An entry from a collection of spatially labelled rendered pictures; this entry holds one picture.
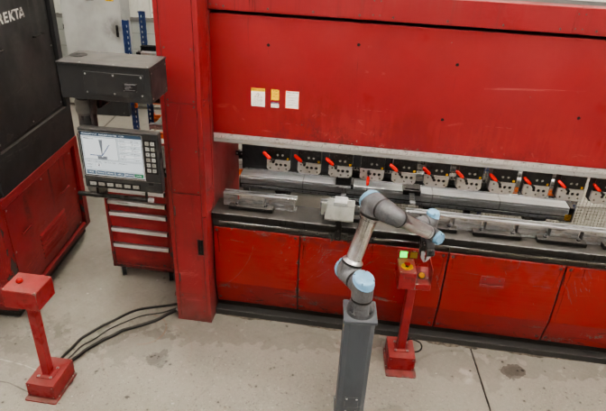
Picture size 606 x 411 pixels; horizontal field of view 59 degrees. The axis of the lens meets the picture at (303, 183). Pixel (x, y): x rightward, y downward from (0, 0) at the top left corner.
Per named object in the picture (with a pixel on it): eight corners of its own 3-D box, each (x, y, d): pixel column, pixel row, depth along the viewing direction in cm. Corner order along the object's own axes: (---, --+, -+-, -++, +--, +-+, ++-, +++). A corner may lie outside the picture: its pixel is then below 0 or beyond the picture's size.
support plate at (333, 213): (324, 219, 328) (324, 218, 328) (327, 199, 351) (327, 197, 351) (353, 223, 326) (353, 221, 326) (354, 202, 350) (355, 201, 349)
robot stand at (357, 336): (363, 424, 314) (378, 323, 279) (333, 421, 315) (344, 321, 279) (362, 398, 330) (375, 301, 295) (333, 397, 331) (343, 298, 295)
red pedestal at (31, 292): (24, 400, 319) (-7, 290, 281) (48, 369, 341) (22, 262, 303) (55, 405, 317) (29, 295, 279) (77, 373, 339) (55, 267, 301)
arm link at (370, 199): (344, 290, 283) (379, 198, 266) (329, 275, 294) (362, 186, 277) (361, 289, 289) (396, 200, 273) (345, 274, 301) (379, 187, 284)
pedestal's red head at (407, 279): (397, 288, 324) (400, 264, 315) (394, 272, 338) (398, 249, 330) (429, 291, 323) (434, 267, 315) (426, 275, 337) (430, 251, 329)
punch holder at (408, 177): (390, 182, 336) (393, 159, 329) (390, 177, 344) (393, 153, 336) (414, 185, 335) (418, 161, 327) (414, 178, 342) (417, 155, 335)
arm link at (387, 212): (396, 206, 258) (450, 232, 289) (382, 196, 267) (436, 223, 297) (383, 226, 260) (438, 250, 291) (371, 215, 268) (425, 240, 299)
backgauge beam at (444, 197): (239, 187, 384) (239, 174, 380) (243, 178, 397) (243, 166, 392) (571, 222, 360) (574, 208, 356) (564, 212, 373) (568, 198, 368)
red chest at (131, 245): (114, 278, 424) (97, 166, 378) (140, 244, 469) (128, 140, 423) (175, 287, 419) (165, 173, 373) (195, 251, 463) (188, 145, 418)
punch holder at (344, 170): (327, 176, 341) (329, 152, 333) (329, 170, 348) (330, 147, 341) (351, 178, 339) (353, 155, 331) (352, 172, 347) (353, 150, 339)
